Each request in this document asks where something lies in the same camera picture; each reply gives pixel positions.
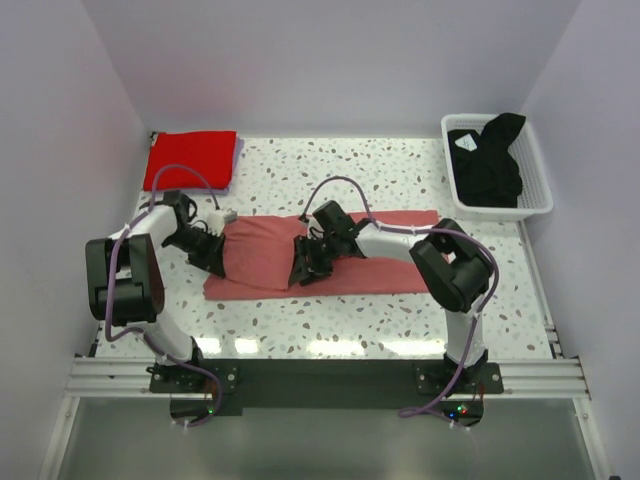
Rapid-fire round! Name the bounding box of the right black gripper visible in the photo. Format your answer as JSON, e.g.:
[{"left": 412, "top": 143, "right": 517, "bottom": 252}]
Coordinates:
[{"left": 288, "top": 233, "right": 341, "bottom": 288}]

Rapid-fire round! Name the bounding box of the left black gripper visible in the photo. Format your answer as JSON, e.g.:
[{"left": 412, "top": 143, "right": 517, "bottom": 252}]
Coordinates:
[{"left": 164, "top": 227, "right": 226, "bottom": 279}]

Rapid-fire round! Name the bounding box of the pink t shirt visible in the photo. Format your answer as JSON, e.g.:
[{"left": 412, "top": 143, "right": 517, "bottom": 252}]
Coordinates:
[{"left": 203, "top": 216, "right": 427, "bottom": 301}]

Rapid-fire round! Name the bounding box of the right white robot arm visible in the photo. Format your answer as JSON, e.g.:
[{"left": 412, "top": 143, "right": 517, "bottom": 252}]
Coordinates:
[{"left": 288, "top": 201, "right": 498, "bottom": 393}]

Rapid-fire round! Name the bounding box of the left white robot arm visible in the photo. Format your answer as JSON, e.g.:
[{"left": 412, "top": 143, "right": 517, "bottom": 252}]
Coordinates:
[{"left": 85, "top": 190, "right": 236, "bottom": 392}]

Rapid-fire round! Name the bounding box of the folded red t shirt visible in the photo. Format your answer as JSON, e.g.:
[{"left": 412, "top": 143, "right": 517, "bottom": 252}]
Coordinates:
[{"left": 143, "top": 131, "right": 215, "bottom": 192}]

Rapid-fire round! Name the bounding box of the black t shirt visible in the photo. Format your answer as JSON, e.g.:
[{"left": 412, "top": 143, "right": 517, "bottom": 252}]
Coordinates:
[{"left": 447, "top": 113, "right": 526, "bottom": 209}]

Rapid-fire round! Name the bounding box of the white plastic basket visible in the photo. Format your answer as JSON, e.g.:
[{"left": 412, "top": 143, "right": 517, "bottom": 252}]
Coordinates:
[{"left": 441, "top": 113, "right": 554, "bottom": 222}]

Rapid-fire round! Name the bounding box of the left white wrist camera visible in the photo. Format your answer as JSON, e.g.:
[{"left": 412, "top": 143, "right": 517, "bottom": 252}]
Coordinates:
[{"left": 206, "top": 210, "right": 238, "bottom": 236}]

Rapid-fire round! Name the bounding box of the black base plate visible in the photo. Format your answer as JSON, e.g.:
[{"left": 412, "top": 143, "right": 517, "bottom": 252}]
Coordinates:
[{"left": 148, "top": 357, "right": 505, "bottom": 421}]

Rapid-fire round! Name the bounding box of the aluminium rail frame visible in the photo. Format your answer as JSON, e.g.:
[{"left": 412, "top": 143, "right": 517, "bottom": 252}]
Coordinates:
[{"left": 37, "top": 289, "right": 599, "bottom": 480}]

